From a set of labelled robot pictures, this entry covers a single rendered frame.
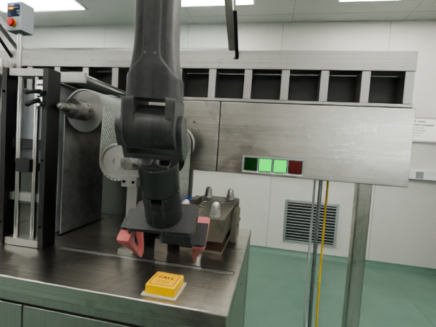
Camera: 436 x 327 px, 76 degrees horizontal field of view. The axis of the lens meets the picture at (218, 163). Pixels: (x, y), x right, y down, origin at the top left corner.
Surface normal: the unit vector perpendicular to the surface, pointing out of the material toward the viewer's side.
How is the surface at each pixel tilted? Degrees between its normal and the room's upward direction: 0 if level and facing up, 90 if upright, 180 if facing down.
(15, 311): 90
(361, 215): 90
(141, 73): 94
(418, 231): 90
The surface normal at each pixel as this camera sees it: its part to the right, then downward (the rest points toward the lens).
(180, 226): 0.03, -0.84
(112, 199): -0.19, 0.04
